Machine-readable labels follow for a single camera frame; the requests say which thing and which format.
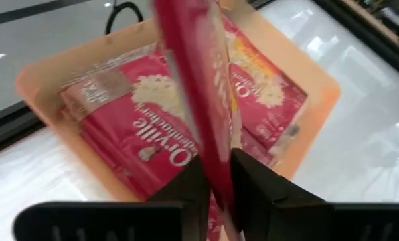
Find cardboard box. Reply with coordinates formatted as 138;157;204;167
14;0;342;202

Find black looped floor cable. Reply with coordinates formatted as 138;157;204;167
104;1;145;36

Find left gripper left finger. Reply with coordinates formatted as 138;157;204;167
147;155;212;241

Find light wooden table board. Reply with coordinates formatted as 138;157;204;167
339;0;399;48

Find red popcorn bag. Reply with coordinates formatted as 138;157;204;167
224;16;309;158
151;0;246;241
59;42;200;202

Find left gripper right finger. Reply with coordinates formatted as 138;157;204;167
230;147;335;241

